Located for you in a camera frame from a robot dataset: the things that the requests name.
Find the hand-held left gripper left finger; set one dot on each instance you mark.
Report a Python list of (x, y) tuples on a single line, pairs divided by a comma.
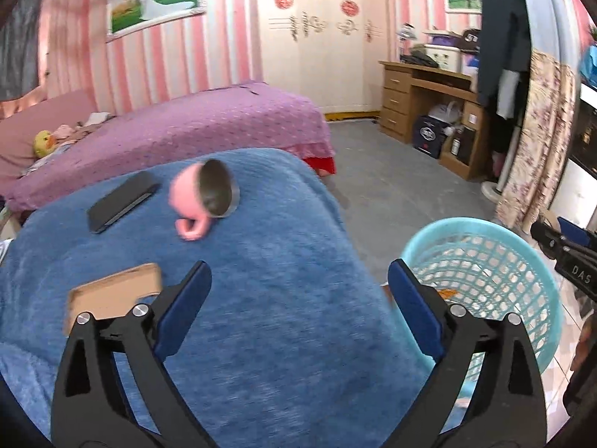
[(184, 312)]

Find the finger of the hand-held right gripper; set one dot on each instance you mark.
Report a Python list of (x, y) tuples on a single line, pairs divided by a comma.
[(576, 232), (545, 240)]

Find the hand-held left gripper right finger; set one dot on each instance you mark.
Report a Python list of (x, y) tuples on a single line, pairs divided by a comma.
[(415, 310)]

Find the teal plastic basket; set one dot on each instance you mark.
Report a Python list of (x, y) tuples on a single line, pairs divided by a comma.
[(461, 228)]

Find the white board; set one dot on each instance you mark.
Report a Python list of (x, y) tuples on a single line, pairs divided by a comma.
[(576, 196)]

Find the white fan base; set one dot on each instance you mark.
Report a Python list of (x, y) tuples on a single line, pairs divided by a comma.
[(492, 190)]

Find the brown cardboard piece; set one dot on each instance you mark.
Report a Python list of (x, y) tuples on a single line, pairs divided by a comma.
[(112, 289)]

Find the floral curtain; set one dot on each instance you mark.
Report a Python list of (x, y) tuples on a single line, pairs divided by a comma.
[(536, 149)]

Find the blue fleece blanket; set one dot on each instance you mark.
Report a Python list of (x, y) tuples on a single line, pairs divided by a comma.
[(280, 266)]

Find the pink mug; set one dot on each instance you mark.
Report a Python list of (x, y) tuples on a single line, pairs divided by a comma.
[(184, 191)]

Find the black cardboard box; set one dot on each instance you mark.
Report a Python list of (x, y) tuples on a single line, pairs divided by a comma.
[(429, 135)]

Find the white appliance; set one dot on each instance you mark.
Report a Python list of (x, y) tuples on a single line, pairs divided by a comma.
[(445, 112)]

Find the purple dotted bed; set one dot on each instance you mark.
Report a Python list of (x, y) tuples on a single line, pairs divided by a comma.
[(186, 130)]

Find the wooden desk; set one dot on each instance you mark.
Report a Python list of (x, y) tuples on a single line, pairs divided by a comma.
[(396, 98)]

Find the white storage box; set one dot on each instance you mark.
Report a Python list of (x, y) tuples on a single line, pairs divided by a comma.
[(445, 58)]

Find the dark hanging jacket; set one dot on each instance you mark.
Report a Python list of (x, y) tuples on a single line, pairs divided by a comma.
[(506, 32)]

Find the dark cap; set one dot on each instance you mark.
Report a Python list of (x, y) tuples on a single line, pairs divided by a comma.
[(470, 39)]

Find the pile of pink clothes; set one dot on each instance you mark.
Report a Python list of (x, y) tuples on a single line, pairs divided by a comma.
[(65, 131)]

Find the dark clothes on desk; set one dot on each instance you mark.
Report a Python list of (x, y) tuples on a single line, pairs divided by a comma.
[(419, 59)]

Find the yellow duck plush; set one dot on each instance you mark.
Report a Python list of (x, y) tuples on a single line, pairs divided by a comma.
[(43, 142)]

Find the purple box lid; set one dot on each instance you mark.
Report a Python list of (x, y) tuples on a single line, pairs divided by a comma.
[(443, 38)]

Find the pink headboard cover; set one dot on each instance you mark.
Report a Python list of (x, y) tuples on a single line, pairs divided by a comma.
[(46, 116)]

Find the white wardrobe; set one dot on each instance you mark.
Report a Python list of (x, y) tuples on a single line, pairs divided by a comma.
[(322, 70)]

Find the red round paper decoration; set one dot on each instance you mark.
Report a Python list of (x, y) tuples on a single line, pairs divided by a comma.
[(284, 0), (349, 7)]

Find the framed wedding picture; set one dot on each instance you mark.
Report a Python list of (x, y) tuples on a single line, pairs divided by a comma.
[(154, 2)]

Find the grey window curtain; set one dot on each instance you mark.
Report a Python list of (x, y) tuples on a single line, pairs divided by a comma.
[(18, 46)]

